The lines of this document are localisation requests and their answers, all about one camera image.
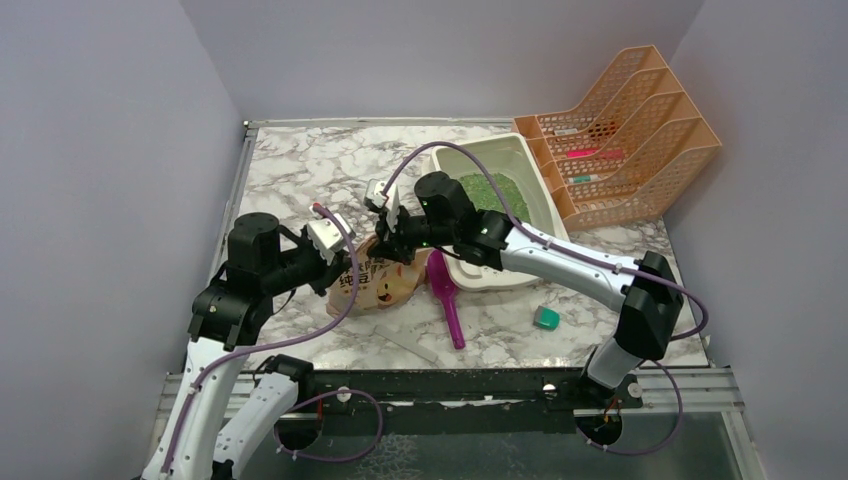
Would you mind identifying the white plastic litter box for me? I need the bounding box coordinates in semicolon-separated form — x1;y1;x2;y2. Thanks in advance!
421;133;568;291

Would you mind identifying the orange cat litter bag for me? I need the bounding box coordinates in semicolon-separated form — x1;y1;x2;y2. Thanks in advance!
348;235;432;317

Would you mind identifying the green cat litter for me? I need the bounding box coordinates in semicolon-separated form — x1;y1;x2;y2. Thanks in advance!
458;173;530;221

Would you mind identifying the small green box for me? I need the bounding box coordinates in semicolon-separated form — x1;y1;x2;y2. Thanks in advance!
533;306;560;331

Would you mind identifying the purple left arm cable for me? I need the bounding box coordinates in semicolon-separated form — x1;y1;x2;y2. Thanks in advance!
158;203;386;480

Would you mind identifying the green marker pen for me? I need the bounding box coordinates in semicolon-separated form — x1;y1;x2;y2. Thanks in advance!
567;175;602;184

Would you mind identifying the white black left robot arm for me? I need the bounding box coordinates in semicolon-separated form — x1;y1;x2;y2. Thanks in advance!
141;204;355;479

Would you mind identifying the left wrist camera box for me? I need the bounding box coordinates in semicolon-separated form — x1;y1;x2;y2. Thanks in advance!
306;214;355;265

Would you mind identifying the black metal base rail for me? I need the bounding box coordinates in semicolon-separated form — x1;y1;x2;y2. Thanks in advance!
277;367;643;436

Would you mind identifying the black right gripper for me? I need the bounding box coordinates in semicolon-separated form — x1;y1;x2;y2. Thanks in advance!
367;200;458;265

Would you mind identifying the magenta plastic litter scoop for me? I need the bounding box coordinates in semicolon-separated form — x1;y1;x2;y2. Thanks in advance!
426;250;466;350

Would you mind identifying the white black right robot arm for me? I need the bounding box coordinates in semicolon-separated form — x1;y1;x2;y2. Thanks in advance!
363;171;684;407

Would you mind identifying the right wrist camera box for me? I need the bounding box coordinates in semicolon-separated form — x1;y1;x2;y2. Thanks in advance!
363;179;399;213

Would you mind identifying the pink marker pen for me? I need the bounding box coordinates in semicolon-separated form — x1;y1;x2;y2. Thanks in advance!
565;149;624;159

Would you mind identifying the orange mesh file organizer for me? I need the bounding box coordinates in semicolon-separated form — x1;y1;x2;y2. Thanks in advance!
512;45;722;231

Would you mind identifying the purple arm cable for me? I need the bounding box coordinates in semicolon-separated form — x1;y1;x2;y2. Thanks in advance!
158;203;386;480
382;140;710;458

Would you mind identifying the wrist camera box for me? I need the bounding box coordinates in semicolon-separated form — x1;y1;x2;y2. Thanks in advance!
306;214;355;265
363;179;399;213

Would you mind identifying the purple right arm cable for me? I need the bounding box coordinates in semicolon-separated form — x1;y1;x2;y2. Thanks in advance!
382;140;710;458

